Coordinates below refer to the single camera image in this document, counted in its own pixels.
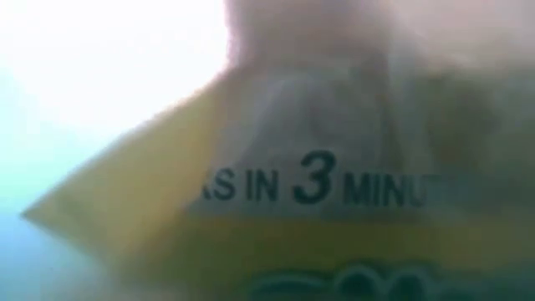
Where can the yellow creamy chicken ramen packet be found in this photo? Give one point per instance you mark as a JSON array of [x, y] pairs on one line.
[[334, 242]]

